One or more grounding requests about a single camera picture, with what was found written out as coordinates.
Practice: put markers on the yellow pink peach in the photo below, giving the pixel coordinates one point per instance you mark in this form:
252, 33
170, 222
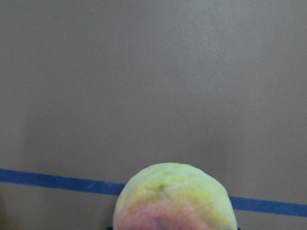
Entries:
173, 196

